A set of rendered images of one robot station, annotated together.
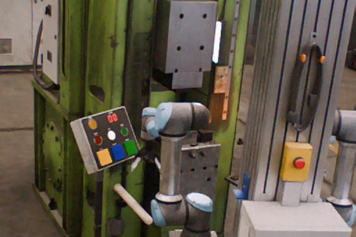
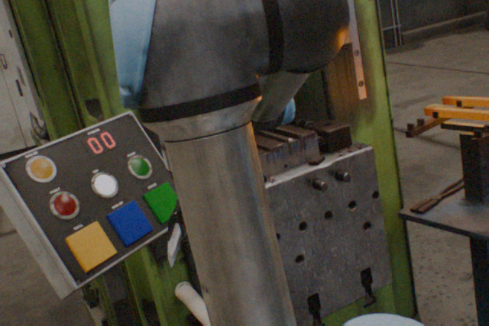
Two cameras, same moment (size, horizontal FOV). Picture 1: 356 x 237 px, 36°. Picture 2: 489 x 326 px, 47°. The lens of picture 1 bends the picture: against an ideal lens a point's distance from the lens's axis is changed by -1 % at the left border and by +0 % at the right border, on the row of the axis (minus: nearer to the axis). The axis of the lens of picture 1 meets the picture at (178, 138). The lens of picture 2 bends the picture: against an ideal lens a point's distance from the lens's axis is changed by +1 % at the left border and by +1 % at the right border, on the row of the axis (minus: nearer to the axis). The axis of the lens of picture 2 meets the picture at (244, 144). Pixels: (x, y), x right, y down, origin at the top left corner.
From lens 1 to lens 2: 180 cm
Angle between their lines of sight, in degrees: 7
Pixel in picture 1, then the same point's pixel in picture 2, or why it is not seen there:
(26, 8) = not seen: hidden behind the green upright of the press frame
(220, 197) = (396, 250)
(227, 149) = (384, 155)
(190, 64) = not seen: outside the picture
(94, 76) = (89, 80)
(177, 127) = (206, 62)
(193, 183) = (338, 243)
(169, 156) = (209, 204)
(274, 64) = not seen: outside the picture
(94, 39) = (66, 8)
